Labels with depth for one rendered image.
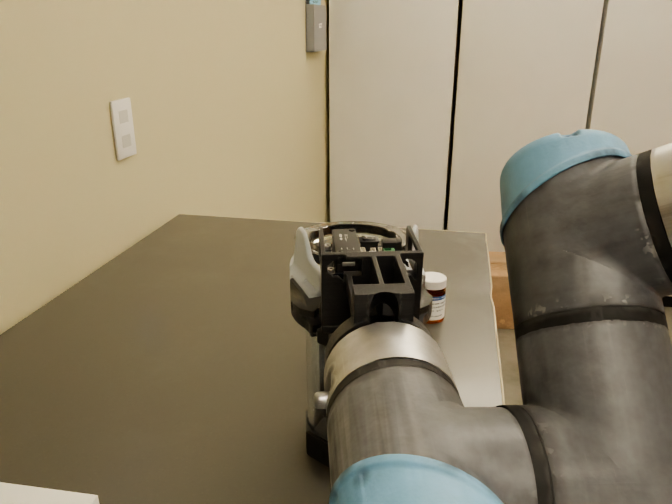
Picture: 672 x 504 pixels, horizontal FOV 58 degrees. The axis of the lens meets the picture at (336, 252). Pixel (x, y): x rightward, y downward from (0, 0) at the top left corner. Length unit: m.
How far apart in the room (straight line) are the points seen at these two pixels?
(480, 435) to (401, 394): 0.04
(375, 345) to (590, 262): 0.12
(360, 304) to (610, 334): 0.14
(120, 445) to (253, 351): 0.23
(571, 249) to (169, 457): 0.48
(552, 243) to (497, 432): 0.10
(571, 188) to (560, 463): 0.14
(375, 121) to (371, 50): 0.34
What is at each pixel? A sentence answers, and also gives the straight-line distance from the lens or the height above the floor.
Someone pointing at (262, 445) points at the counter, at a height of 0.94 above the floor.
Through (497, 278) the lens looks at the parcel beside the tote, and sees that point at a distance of 2.85.
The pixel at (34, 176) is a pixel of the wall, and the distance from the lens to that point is 1.08.
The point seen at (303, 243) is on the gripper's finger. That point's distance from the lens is 0.50.
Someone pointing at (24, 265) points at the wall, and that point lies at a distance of 1.07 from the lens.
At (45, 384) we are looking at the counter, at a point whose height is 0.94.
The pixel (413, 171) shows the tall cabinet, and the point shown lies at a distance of 3.08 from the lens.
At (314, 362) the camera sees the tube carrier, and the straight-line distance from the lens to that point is 0.58.
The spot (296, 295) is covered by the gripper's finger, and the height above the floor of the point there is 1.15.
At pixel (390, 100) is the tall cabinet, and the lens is 3.04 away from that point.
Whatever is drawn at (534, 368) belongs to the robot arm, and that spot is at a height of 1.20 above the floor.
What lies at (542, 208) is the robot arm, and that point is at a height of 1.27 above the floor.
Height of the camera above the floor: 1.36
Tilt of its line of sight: 21 degrees down
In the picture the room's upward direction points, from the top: straight up
